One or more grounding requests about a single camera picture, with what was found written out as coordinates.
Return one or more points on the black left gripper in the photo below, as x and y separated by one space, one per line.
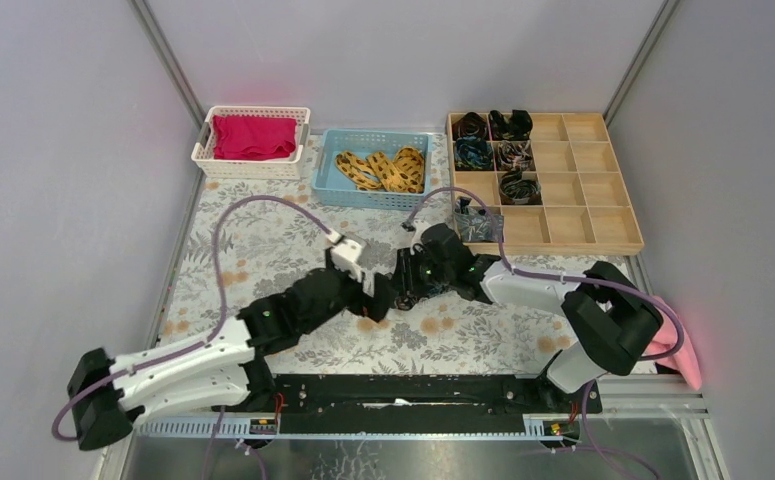
358 294

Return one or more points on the blue floral rolled tie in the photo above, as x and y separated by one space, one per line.
472 154

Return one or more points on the white plastic basket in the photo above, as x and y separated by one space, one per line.
290 167

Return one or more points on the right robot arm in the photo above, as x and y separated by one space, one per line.
613 322

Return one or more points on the brown paisley rolled tie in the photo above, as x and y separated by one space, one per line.
514 156

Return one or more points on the yellow insect pattern tie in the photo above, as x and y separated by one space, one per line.
402 173

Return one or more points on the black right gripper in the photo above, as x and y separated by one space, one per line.
404 274

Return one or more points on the dark grey rolled tie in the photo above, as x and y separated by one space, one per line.
518 188

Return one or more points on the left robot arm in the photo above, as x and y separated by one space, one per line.
110 396

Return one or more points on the dark floral pattern tie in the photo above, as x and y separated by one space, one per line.
406 301

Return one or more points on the black floral rolled tie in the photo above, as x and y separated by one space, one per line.
515 127

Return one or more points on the magenta cloth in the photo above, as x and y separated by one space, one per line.
254 138

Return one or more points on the light blue plastic basket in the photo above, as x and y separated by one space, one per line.
333 188

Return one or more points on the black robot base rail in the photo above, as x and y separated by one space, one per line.
340 404

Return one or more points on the dark red rolled tie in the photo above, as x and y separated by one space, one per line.
471 126

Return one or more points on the grey leaf pattern tie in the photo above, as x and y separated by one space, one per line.
475 224

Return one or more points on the wooden compartment organizer tray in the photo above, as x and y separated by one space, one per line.
586 208

